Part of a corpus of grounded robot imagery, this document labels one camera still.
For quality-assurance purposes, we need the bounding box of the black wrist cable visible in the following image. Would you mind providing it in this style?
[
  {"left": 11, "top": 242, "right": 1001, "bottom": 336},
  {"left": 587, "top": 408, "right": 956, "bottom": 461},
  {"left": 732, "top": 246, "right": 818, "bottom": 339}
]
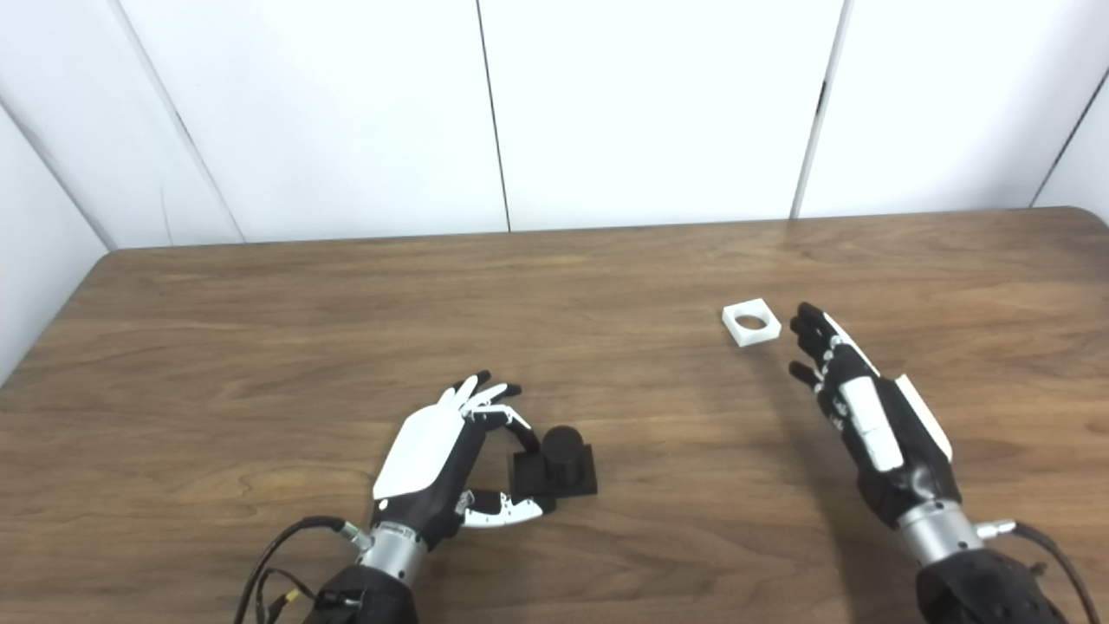
[
  {"left": 974, "top": 517, "right": 1100, "bottom": 624},
  {"left": 233, "top": 516, "right": 375, "bottom": 624}
]

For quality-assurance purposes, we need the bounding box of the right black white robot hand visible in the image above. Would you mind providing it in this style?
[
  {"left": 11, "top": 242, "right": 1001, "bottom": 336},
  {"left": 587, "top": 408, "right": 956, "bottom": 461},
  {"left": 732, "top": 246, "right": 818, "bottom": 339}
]
[{"left": 788, "top": 301, "right": 963, "bottom": 530}]

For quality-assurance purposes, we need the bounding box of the black peg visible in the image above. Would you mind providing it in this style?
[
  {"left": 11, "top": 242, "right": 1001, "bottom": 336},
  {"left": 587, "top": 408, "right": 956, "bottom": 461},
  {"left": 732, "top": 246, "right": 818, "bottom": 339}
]
[{"left": 510, "top": 424, "right": 600, "bottom": 500}]

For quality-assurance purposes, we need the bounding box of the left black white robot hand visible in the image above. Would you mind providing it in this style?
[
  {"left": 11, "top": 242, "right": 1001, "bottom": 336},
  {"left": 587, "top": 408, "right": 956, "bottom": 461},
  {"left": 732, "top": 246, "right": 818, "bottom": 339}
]
[{"left": 372, "top": 370, "right": 556, "bottom": 549}]

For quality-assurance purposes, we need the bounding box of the white square piece with hole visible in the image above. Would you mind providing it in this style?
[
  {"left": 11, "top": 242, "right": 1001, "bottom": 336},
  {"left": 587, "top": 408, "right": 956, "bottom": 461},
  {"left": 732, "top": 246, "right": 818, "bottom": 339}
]
[{"left": 720, "top": 297, "right": 783, "bottom": 349}]

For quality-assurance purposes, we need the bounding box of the thin left wrist wire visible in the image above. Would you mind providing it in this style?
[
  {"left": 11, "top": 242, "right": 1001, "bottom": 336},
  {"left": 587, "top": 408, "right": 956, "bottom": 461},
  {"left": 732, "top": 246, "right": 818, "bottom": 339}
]
[{"left": 255, "top": 567, "right": 318, "bottom": 624}]

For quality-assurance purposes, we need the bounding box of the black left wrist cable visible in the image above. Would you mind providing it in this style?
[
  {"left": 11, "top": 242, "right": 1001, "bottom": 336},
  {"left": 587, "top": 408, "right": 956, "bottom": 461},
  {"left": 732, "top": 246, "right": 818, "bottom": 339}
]
[{"left": 233, "top": 516, "right": 375, "bottom": 624}]

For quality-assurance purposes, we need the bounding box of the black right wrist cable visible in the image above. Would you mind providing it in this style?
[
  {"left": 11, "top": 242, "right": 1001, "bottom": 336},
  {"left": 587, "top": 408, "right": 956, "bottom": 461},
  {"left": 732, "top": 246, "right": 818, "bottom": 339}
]
[{"left": 974, "top": 517, "right": 1100, "bottom": 624}]

